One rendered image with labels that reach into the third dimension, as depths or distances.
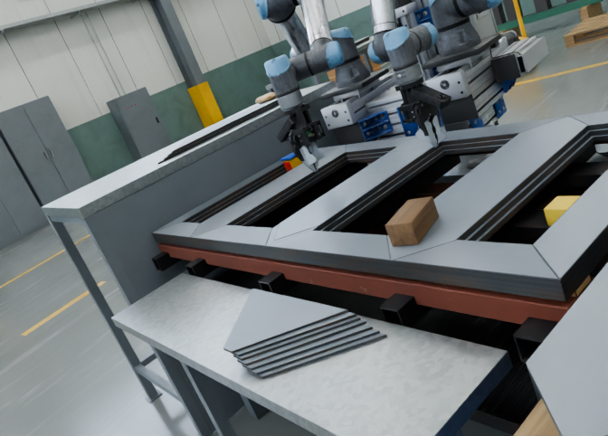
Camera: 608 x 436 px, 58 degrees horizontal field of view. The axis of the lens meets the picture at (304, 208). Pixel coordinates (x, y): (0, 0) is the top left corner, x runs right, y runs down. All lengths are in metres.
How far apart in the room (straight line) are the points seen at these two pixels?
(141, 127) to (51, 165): 2.16
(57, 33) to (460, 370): 11.20
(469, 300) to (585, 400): 0.38
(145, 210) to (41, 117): 8.41
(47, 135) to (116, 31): 3.01
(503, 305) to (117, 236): 1.49
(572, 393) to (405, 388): 0.31
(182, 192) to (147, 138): 9.50
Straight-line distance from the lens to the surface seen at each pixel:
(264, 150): 2.40
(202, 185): 2.24
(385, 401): 0.92
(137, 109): 11.72
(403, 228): 1.10
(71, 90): 11.53
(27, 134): 10.35
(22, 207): 10.14
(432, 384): 0.92
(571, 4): 9.02
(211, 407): 1.94
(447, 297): 1.04
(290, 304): 1.23
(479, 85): 2.11
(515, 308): 0.97
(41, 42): 11.58
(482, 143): 1.67
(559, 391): 0.70
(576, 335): 0.78
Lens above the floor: 1.31
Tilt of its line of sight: 16 degrees down
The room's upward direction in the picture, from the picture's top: 23 degrees counter-clockwise
